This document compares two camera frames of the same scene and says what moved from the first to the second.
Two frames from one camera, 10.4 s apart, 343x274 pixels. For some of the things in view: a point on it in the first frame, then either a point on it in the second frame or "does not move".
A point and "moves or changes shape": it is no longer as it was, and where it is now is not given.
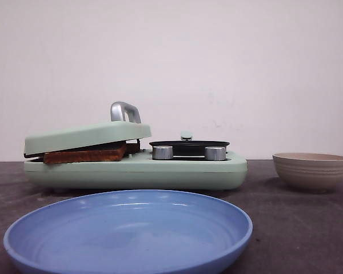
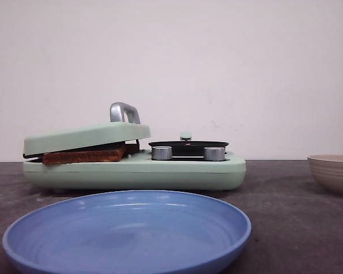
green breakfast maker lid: x=125 y=125 does not move
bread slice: x=132 y=148 does not move
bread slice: x=112 y=155 does not move
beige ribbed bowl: x=312 y=172 moves or changes shape
